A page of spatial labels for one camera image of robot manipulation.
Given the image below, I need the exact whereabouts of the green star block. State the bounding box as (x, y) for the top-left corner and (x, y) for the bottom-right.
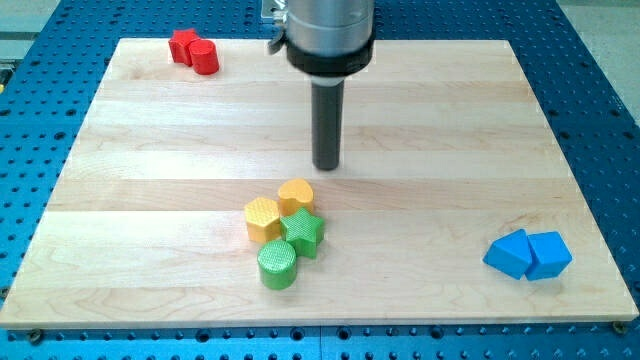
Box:
(281, 207), (325, 259)

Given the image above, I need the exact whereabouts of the red star block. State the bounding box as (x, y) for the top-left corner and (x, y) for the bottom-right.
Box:
(168, 28), (200, 66)

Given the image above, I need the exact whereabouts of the light wooden board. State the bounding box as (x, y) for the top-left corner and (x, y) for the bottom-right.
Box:
(1, 38), (638, 329)

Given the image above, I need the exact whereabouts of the yellow heart block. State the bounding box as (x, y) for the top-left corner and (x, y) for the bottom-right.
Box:
(277, 178), (314, 216)

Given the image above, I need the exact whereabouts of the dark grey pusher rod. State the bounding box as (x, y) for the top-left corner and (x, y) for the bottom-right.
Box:
(311, 77), (344, 170)

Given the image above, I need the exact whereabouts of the red cylinder block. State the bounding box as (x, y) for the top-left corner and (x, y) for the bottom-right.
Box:
(189, 39), (220, 75)

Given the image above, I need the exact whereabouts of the blue cube block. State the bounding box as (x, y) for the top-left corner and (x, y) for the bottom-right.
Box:
(525, 231), (573, 281)

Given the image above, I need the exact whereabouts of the blue triangle block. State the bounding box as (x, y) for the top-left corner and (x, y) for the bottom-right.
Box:
(483, 229), (533, 280)

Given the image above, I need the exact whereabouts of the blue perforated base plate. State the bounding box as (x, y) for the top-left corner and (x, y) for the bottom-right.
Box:
(1, 1), (639, 359)

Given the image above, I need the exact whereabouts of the yellow hexagon block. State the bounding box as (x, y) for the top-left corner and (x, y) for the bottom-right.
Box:
(244, 197), (281, 244)

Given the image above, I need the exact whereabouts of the green cylinder block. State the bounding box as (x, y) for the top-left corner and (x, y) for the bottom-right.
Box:
(257, 240), (297, 290)

